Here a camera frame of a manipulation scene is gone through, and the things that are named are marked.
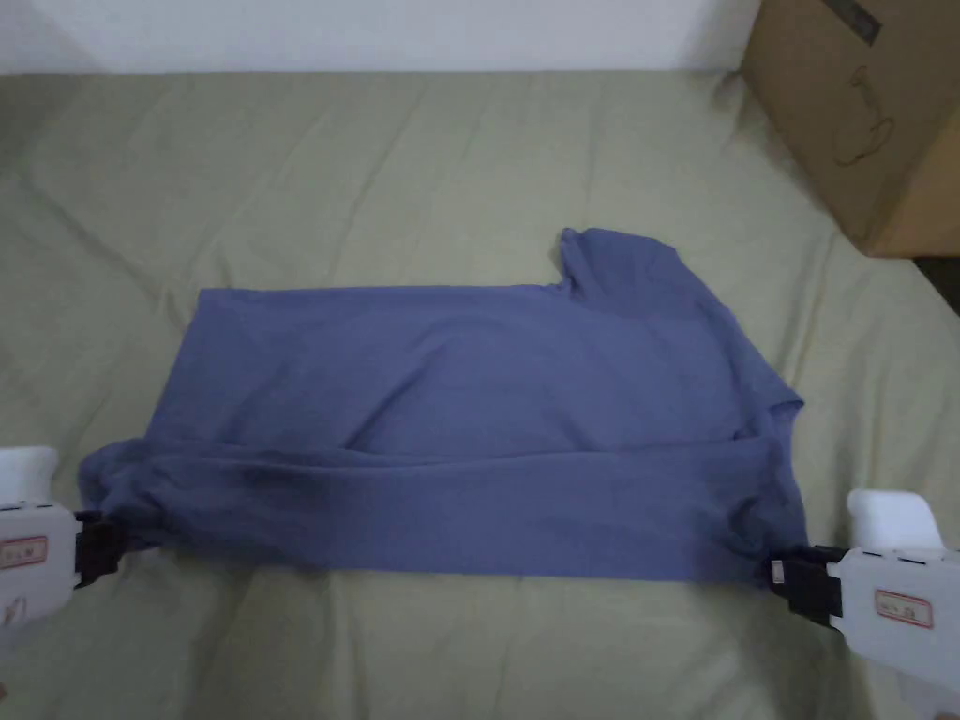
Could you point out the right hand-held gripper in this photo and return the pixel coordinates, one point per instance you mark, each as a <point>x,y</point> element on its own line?
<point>892,592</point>

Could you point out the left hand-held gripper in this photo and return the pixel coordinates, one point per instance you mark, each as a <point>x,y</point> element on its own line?
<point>34,551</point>

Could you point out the dark blue shirt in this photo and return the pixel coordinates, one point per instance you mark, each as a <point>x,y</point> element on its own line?
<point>465,420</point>

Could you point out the bed with pale green sheet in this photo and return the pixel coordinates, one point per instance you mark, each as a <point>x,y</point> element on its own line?
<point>375,180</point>

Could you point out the brown cardboard carton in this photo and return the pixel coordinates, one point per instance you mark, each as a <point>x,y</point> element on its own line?
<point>862,112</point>

